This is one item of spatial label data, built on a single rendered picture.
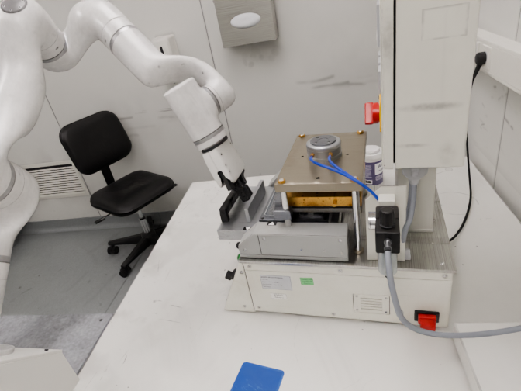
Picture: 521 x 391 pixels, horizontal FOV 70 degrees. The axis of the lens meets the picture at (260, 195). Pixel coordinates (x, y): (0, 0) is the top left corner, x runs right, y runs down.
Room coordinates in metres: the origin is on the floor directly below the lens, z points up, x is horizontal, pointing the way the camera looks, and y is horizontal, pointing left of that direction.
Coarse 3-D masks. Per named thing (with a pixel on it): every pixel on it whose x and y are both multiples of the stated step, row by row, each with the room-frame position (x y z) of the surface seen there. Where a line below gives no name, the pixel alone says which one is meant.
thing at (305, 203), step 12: (288, 192) 0.74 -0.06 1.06; (300, 192) 0.73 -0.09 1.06; (312, 192) 0.72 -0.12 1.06; (324, 192) 0.71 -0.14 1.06; (336, 192) 0.70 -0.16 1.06; (348, 192) 0.69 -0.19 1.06; (360, 192) 0.68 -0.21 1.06; (300, 204) 0.71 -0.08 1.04; (312, 204) 0.70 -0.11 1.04; (324, 204) 0.69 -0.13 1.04; (336, 204) 0.68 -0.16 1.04; (348, 204) 0.67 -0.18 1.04; (360, 204) 0.67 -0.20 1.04
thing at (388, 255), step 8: (392, 272) 0.44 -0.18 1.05; (392, 280) 0.44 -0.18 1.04; (392, 288) 0.43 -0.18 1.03; (392, 296) 0.43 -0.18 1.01; (400, 312) 0.42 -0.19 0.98; (400, 320) 0.42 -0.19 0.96; (416, 328) 0.42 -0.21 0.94; (504, 328) 0.42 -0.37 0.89; (512, 328) 0.42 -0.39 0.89; (520, 328) 0.42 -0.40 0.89; (432, 336) 0.41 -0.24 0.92; (440, 336) 0.41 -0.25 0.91; (448, 336) 0.41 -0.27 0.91; (456, 336) 0.41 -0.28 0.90; (464, 336) 0.41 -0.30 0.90; (472, 336) 0.41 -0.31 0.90; (480, 336) 0.41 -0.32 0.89; (488, 336) 0.41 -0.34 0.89
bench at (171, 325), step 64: (192, 192) 1.45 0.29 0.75; (448, 192) 1.07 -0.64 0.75; (192, 256) 1.00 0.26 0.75; (512, 256) 0.72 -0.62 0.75; (128, 320) 0.77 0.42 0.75; (192, 320) 0.72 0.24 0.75; (256, 320) 0.68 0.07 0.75; (320, 320) 0.64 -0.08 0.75; (512, 320) 0.53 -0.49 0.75; (128, 384) 0.57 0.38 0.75; (192, 384) 0.53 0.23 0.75; (320, 384) 0.48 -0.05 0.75; (384, 384) 0.45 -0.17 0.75; (448, 384) 0.43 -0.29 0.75
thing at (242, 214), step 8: (256, 192) 0.86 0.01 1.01; (264, 192) 0.92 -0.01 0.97; (240, 200) 0.91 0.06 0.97; (256, 200) 0.85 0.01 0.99; (264, 200) 0.88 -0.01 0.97; (232, 208) 0.88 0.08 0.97; (240, 208) 0.87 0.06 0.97; (248, 208) 0.79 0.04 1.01; (256, 208) 0.84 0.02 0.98; (232, 216) 0.83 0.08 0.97; (240, 216) 0.82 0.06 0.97; (248, 216) 0.79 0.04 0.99; (256, 216) 0.81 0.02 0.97; (336, 216) 0.74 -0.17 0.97; (224, 224) 0.80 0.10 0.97; (232, 224) 0.80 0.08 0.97; (240, 224) 0.79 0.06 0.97; (248, 224) 0.78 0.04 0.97; (224, 232) 0.78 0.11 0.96; (232, 232) 0.77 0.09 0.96; (240, 232) 0.76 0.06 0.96
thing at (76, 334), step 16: (0, 320) 0.87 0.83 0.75; (16, 320) 0.86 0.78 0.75; (32, 320) 0.84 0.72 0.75; (48, 320) 0.83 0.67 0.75; (64, 320) 0.82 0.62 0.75; (80, 320) 0.80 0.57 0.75; (96, 320) 0.79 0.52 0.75; (0, 336) 0.80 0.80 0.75; (16, 336) 0.79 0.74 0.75; (32, 336) 0.78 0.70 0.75; (48, 336) 0.77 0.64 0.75; (64, 336) 0.76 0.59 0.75; (80, 336) 0.74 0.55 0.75; (96, 336) 0.73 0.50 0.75; (64, 352) 0.70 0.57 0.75; (80, 352) 0.69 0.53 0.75; (80, 368) 0.64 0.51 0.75
